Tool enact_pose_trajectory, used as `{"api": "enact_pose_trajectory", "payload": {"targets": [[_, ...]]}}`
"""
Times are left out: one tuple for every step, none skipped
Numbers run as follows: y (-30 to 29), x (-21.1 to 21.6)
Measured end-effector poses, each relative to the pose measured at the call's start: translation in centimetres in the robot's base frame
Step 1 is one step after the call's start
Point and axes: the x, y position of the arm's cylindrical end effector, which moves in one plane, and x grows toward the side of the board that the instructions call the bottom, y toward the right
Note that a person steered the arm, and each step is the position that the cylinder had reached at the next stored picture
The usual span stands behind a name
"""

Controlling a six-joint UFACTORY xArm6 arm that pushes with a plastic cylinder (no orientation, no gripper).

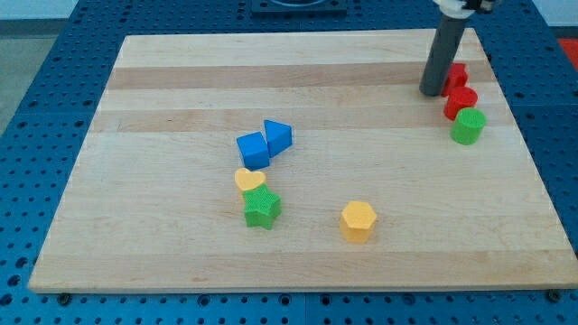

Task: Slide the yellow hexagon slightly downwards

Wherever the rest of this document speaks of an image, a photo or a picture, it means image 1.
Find red cylinder block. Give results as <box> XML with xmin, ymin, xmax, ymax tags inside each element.
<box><xmin>443</xmin><ymin>87</ymin><xmax>479</xmax><ymax>120</ymax></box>

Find blue triangle block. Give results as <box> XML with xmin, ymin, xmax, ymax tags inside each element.
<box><xmin>264</xmin><ymin>119</ymin><xmax>293</xmax><ymax>157</ymax></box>

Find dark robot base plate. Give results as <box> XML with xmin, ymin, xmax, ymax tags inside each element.
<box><xmin>249</xmin><ymin>0</ymin><xmax>349</xmax><ymax>15</ymax></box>

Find blue cube block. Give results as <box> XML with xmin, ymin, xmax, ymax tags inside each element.
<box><xmin>237</xmin><ymin>132</ymin><xmax>270</xmax><ymax>171</ymax></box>

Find yellow hexagon block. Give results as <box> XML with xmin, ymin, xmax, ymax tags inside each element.
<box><xmin>340</xmin><ymin>200</ymin><xmax>377</xmax><ymax>244</ymax></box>

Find red star block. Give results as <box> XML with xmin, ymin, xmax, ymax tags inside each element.
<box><xmin>441</xmin><ymin>63</ymin><xmax>469</xmax><ymax>98</ymax></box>

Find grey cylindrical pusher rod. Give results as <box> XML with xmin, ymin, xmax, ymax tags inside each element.
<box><xmin>419</xmin><ymin>14</ymin><xmax>469</xmax><ymax>97</ymax></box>

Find wooden board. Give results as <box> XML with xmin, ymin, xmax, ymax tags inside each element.
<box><xmin>29</xmin><ymin>29</ymin><xmax>577</xmax><ymax>293</ymax></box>

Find yellow heart block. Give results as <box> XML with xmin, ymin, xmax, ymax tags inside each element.
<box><xmin>234</xmin><ymin>168</ymin><xmax>267</xmax><ymax>193</ymax></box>

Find green cylinder block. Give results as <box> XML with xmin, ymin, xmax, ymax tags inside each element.
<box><xmin>450</xmin><ymin>107</ymin><xmax>487</xmax><ymax>145</ymax></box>

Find white rod mount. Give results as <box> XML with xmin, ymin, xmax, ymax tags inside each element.
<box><xmin>433</xmin><ymin>0</ymin><xmax>497</xmax><ymax>19</ymax></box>

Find green star block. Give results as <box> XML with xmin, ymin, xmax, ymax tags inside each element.
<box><xmin>243</xmin><ymin>184</ymin><xmax>282</xmax><ymax>230</ymax></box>

